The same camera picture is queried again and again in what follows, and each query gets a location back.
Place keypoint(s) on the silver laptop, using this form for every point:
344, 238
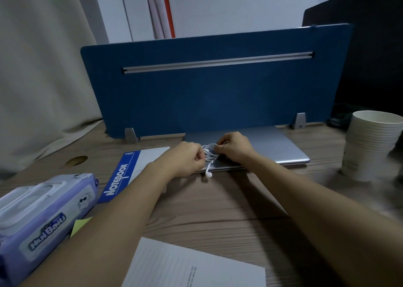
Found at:
277, 145

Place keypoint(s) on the white rolled tube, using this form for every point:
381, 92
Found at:
153, 13
162, 13

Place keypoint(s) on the purple wet wipes pack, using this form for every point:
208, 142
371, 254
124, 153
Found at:
41, 227

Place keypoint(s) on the black partition panel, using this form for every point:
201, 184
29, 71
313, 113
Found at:
377, 44

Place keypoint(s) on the red rolled tube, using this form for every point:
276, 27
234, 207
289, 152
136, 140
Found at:
168, 13

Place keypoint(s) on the person's left forearm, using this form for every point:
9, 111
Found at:
100, 233

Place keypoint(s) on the blue and white notebook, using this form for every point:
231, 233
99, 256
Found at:
119, 176
189, 264

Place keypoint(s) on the grey divider bracket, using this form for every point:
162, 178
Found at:
299, 121
131, 136

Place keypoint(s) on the blue desk divider panel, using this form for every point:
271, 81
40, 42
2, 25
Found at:
220, 98

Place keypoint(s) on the yellow sticky note pad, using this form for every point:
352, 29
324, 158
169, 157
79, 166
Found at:
80, 225

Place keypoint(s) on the white paper cup stack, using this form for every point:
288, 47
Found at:
362, 165
374, 129

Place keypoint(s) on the beige curtain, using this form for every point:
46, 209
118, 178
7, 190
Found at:
44, 76

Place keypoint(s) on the person's right hand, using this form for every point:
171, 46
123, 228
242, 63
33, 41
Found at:
237, 148

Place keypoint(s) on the person's right forearm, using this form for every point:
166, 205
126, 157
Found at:
330, 227

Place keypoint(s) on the person's left hand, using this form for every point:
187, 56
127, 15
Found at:
182, 161

